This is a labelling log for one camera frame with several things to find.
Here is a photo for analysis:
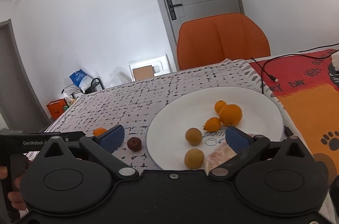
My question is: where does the black and white printed tablecloth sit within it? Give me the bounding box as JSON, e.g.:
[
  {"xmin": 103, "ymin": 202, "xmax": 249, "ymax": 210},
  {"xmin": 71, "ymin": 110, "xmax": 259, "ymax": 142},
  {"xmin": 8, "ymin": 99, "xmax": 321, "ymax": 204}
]
[{"xmin": 44, "ymin": 58, "xmax": 286, "ymax": 171}]

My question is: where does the orange chair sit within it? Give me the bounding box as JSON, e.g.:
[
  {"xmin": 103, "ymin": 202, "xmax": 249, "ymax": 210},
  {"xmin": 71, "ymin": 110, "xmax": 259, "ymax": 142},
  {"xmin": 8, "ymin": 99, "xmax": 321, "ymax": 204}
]
[{"xmin": 176, "ymin": 13, "xmax": 271, "ymax": 71}]

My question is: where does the peeled citrus chunk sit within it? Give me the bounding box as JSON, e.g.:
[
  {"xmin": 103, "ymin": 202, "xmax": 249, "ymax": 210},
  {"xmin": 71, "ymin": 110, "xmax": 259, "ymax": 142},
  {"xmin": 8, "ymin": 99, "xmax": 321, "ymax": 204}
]
[{"xmin": 204, "ymin": 144, "xmax": 237, "ymax": 173}]

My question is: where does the black cable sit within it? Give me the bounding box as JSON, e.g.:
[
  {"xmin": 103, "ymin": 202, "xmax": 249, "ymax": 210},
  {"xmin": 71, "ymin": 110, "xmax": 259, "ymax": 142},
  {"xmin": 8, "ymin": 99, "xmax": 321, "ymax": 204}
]
[{"xmin": 250, "ymin": 47, "xmax": 339, "ymax": 83}]

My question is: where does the orange and red printed mat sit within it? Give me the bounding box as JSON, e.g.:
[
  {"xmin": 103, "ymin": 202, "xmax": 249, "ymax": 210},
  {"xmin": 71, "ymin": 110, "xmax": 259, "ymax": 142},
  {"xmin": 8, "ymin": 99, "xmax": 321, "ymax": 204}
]
[{"xmin": 250, "ymin": 48, "xmax": 339, "ymax": 214}]

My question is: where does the white plate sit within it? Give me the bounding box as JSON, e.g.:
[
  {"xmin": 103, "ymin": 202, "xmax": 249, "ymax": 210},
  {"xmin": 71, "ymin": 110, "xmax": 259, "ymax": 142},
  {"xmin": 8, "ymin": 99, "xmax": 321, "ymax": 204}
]
[{"xmin": 146, "ymin": 86, "xmax": 284, "ymax": 171}]

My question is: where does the black shoe rack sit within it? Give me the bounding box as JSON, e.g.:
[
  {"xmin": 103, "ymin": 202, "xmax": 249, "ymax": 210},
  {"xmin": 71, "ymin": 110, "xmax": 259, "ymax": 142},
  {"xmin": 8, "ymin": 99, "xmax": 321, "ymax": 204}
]
[{"xmin": 62, "ymin": 77, "xmax": 104, "ymax": 105}]

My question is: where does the grey side door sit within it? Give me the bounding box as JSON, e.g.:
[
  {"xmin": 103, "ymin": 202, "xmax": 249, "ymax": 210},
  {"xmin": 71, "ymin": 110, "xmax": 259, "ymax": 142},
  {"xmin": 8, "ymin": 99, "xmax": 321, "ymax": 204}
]
[{"xmin": 0, "ymin": 19, "xmax": 51, "ymax": 134}]

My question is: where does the person's left hand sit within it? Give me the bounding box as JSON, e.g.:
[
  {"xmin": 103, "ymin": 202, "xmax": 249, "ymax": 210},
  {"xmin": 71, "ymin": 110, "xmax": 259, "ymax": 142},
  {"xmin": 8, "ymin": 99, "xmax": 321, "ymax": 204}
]
[{"xmin": 0, "ymin": 166, "xmax": 27, "ymax": 211}]

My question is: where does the brown cardboard sheet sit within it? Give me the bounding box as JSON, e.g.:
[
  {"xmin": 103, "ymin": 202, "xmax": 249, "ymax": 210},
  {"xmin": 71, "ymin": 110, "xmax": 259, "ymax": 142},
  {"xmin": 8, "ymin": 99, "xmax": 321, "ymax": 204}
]
[{"xmin": 132, "ymin": 65, "xmax": 154, "ymax": 81}]

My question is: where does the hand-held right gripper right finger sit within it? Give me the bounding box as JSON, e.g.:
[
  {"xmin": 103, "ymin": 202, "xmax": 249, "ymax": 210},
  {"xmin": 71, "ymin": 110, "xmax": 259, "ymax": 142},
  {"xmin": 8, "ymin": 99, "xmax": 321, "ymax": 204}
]
[{"xmin": 209, "ymin": 126, "xmax": 313, "ymax": 181}]

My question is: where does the orange box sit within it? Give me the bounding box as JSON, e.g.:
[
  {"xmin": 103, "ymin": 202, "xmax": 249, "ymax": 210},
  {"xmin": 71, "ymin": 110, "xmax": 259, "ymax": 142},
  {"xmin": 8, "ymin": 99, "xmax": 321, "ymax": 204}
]
[{"xmin": 47, "ymin": 99, "xmax": 67, "ymax": 120}]

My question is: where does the small round orange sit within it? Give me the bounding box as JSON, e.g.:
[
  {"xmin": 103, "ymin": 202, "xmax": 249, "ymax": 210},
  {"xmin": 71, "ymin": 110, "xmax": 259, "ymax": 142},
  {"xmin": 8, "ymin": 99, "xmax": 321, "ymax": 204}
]
[{"xmin": 214, "ymin": 100, "xmax": 227, "ymax": 113}]

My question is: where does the large orange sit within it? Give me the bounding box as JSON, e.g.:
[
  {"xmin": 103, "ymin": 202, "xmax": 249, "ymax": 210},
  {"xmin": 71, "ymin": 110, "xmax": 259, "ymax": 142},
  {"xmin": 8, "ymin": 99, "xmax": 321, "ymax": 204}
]
[{"xmin": 218, "ymin": 104, "xmax": 243, "ymax": 126}]

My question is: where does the blue and white bag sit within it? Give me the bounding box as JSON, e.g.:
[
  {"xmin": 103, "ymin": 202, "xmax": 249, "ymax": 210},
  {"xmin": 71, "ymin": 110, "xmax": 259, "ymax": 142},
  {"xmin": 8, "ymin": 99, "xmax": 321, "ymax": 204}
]
[{"xmin": 69, "ymin": 69, "xmax": 92, "ymax": 93}]

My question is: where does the oval orange kumquat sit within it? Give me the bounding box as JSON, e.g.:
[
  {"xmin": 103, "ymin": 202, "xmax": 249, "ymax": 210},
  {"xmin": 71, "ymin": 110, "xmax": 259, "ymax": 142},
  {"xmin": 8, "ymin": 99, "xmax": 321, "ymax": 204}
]
[{"xmin": 203, "ymin": 117, "xmax": 221, "ymax": 131}]

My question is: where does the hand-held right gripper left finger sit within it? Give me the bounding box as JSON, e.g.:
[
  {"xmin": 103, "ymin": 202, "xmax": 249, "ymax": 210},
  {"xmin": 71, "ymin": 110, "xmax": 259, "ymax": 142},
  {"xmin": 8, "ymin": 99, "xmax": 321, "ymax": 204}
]
[{"xmin": 40, "ymin": 125, "xmax": 139, "ymax": 182}]

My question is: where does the black door handle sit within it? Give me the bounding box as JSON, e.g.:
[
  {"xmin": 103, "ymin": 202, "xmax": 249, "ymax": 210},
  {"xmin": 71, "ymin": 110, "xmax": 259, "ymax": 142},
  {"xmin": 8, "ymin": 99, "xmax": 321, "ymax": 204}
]
[{"xmin": 166, "ymin": 0, "xmax": 183, "ymax": 21}]

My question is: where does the yellow-brown round fruit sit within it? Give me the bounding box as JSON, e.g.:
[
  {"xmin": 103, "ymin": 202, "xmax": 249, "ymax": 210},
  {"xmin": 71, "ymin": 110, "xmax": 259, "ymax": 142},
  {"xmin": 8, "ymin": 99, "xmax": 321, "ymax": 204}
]
[
  {"xmin": 184, "ymin": 149, "xmax": 205, "ymax": 169},
  {"xmin": 185, "ymin": 128, "xmax": 202, "ymax": 146}
]

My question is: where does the dark red round fruit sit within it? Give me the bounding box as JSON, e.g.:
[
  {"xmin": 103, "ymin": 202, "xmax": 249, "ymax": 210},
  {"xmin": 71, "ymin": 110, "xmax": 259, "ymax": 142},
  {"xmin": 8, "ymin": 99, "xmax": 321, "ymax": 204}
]
[{"xmin": 127, "ymin": 137, "xmax": 142, "ymax": 152}]

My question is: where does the white framed panel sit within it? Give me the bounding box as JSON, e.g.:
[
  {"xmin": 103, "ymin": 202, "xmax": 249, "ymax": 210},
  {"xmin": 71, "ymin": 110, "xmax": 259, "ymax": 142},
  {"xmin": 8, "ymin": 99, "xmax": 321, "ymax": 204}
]
[{"xmin": 127, "ymin": 54, "xmax": 170, "ymax": 82}]

